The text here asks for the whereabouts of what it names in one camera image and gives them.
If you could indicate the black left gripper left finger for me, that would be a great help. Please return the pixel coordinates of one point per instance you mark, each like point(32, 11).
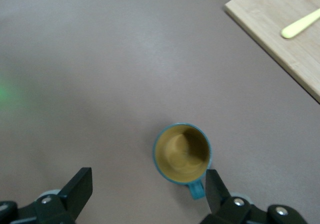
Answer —
point(75, 196)

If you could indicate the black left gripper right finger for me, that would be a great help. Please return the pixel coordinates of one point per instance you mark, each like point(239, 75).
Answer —
point(217, 196)

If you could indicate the teal mug with yellow inside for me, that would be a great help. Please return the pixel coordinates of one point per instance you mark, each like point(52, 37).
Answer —
point(180, 154)

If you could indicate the brown table cover mat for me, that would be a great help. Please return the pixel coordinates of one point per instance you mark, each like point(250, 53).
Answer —
point(100, 59)

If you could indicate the yellow plastic fork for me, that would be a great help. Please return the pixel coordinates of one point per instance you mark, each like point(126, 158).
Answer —
point(295, 29)

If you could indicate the bamboo cutting board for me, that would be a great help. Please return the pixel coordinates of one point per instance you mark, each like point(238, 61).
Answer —
point(262, 9)

